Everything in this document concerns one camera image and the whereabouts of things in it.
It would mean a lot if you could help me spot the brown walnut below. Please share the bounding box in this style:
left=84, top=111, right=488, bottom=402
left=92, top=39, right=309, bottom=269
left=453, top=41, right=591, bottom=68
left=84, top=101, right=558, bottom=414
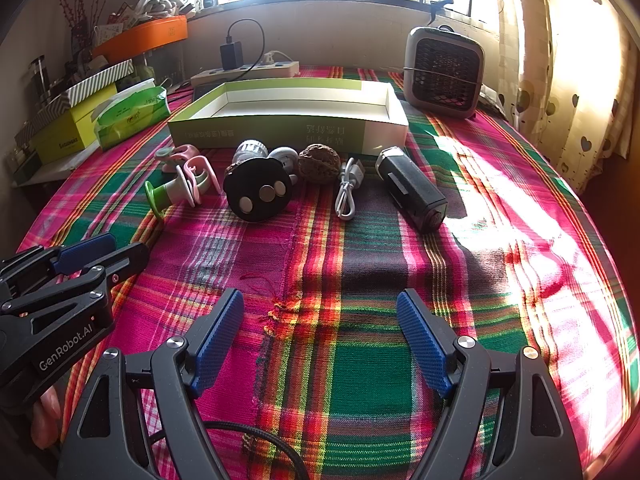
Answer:
left=298, top=144, right=342, bottom=181

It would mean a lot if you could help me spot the black rectangular device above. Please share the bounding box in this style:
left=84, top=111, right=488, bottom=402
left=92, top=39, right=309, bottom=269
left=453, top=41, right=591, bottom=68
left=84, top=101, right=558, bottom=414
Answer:
left=376, top=146, right=449, bottom=234

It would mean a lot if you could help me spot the glass jar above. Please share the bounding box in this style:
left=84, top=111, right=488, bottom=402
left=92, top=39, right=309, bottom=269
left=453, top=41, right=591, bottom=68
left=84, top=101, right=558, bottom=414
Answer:
left=27, top=57, right=51, bottom=106

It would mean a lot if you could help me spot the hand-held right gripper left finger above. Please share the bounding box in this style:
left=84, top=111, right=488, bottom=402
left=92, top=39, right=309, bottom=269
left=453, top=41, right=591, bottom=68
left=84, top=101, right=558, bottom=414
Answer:
left=55, top=287, right=246, bottom=480

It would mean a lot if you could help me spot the black charger adapter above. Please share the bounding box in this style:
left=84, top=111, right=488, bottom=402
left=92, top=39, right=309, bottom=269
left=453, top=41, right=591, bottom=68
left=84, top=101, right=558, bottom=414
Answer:
left=220, top=35, right=244, bottom=70

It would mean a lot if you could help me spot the green white cardboard box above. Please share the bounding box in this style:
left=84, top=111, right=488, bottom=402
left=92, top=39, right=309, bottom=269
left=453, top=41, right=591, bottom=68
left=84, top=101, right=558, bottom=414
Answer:
left=167, top=78, right=410, bottom=157

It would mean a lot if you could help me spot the black charger cable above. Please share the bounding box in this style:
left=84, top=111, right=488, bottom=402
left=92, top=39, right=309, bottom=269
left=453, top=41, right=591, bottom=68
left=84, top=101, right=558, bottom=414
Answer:
left=227, top=19, right=266, bottom=68

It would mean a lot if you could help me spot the heart pattern curtain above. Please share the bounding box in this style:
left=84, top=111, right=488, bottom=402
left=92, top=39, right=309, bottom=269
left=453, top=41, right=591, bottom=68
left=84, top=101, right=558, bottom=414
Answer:
left=495, top=0, right=640, bottom=196

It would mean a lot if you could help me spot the person's left hand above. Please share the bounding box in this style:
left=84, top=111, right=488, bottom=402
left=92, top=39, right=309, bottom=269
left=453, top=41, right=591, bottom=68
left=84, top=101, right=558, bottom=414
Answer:
left=30, top=385, right=63, bottom=450

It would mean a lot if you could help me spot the plaid tablecloth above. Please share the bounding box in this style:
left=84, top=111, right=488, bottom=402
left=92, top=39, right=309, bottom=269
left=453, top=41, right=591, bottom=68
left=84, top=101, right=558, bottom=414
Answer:
left=15, top=65, right=631, bottom=480

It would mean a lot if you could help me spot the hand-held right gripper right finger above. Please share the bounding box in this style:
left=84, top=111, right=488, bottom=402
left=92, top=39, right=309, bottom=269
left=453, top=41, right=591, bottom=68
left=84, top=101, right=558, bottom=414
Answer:
left=396, top=289, right=585, bottom=480

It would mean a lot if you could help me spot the black braided cable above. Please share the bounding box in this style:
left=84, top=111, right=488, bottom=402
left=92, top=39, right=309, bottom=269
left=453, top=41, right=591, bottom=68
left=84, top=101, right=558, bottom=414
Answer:
left=150, top=422, right=311, bottom=480

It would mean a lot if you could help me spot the striped white box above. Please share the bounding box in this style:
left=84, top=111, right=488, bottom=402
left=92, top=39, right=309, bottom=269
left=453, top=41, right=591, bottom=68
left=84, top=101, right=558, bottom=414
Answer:
left=14, top=58, right=135, bottom=146

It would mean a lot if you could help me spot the white usb cable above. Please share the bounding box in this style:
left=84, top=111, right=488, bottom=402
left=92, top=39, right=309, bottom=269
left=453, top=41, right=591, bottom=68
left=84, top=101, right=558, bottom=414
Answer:
left=334, top=157, right=367, bottom=222

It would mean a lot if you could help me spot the green white clip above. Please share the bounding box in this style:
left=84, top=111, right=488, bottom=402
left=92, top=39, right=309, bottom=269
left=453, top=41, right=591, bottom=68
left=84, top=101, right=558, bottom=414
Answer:
left=145, top=167, right=193, bottom=221

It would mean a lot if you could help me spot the black round magnet disc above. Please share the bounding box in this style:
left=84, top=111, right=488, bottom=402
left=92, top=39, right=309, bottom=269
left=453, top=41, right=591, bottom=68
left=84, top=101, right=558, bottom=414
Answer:
left=223, top=158, right=295, bottom=222

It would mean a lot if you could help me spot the white flat box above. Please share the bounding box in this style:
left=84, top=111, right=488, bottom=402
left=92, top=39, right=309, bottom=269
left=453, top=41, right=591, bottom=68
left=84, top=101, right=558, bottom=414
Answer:
left=10, top=150, right=76, bottom=187

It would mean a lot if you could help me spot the yellow box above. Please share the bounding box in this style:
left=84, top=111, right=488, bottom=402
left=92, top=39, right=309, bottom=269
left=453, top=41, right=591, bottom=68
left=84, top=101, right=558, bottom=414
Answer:
left=30, top=85, right=118, bottom=166

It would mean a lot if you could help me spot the green tissue pack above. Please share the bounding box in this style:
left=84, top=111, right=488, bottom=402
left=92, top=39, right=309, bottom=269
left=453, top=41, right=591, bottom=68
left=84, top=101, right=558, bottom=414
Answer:
left=94, top=82, right=170, bottom=151

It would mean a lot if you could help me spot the small white heater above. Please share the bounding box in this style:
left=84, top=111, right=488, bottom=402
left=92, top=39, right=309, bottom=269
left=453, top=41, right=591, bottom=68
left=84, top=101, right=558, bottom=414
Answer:
left=404, top=25, right=486, bottom=120

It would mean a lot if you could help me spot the white round knob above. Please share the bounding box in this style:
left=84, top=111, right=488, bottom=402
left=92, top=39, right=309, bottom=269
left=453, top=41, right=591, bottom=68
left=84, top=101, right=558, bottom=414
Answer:
left=269, top=147, right=300, bottom=181

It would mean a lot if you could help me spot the white power strip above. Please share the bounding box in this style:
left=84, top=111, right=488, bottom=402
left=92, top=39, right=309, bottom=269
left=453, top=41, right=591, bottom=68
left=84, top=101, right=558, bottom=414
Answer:
left=190, top=60, right=301, bottom=87

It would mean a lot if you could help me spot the dried branch bouquet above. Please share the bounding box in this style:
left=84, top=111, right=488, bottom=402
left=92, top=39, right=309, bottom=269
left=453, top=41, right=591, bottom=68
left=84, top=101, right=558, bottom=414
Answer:
left=52, top=0, right=101, bottom=56

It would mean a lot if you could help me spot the pink hook clip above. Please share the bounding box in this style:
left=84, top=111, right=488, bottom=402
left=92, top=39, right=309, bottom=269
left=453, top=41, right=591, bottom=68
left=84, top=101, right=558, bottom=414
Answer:
left=177, top=156, right=223, bottom=206

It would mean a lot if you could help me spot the small jar with silver lid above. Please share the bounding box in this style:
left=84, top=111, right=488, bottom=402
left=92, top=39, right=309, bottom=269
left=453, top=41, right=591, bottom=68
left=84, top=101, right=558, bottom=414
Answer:
left=234, top=139, right=271, bottom=166

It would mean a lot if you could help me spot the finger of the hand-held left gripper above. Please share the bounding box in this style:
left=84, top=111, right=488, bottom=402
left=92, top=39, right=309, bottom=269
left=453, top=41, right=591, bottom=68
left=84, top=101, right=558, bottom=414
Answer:
left=0, top=233, right=119, bottom=306
left=0, top=244, right=150, bottom=342

